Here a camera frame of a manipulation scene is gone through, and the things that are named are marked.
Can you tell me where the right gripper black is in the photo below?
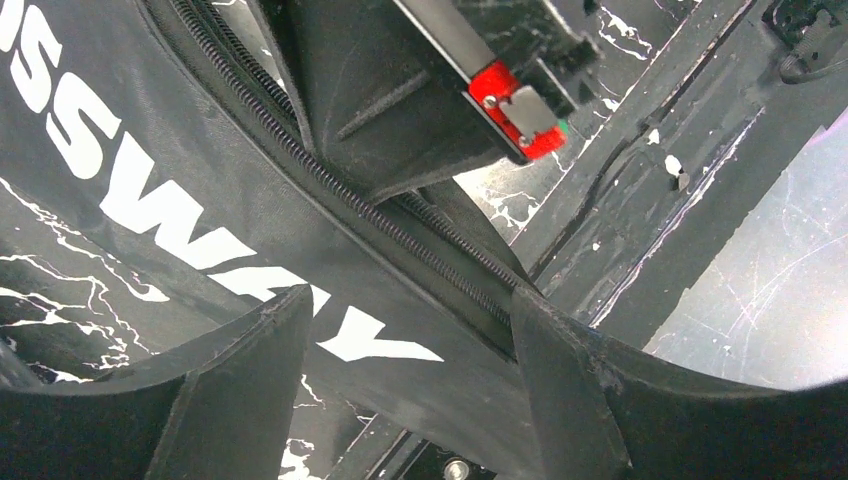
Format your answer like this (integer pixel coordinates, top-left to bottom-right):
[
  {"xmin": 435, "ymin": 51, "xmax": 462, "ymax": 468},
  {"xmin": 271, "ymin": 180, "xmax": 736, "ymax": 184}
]
[{"xmin": 249, "ymin": 1, "xmax": 600, "ymax": 202}]

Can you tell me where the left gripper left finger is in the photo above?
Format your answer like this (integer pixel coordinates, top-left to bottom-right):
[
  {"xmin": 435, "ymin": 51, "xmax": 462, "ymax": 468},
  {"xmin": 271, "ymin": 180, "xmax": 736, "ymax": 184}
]
[{"xmin": 1, "ymin": 286, "xmax": 313, "ymax": 479}]

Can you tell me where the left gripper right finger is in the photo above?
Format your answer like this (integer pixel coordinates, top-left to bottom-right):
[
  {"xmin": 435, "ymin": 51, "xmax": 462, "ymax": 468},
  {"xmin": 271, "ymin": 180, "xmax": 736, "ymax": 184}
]
[{"xmin": 511, "ymin": 288, "xmax": 847, "ymax": 479}]

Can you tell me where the black racket bag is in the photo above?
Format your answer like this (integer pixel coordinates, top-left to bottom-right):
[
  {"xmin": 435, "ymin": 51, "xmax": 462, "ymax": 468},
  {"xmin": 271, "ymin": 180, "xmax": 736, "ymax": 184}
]
[{"xmin": 1, "ymin": 1, "xmax": 520, "ymax": 479}]

